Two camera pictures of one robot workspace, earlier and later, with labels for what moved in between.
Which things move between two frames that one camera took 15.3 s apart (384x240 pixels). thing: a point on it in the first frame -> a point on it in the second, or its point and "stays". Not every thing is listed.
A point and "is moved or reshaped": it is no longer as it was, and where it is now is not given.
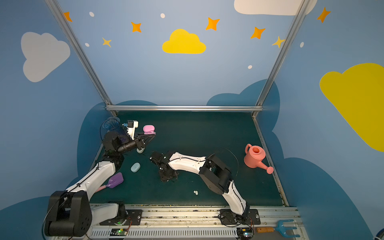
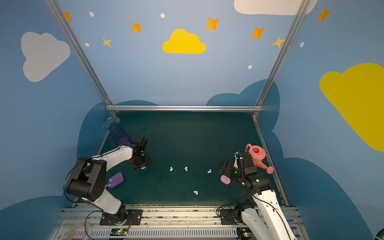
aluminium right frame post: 259,107 stays
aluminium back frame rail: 184,108 stays
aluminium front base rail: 194,222 stays
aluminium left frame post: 70,33 stays
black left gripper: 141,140 -> 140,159
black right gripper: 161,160 -> 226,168
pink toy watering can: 253,156 stays
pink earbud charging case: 149,129 is moved or reshaped
